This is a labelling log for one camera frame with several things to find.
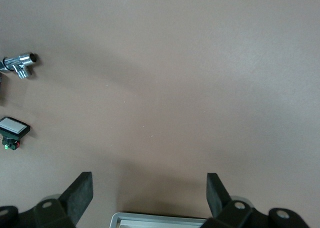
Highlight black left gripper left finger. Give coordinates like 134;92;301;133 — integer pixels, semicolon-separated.
33;172;94;228

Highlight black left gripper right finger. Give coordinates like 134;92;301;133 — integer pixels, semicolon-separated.
201;173;254;228

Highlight white cabinet drawer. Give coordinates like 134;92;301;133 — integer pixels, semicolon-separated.
109;212;210;228

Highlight chrome pipe fitting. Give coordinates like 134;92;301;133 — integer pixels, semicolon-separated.
0;52;40;79

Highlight white rectangular push button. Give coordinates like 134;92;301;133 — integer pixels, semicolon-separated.
0;116;32;151

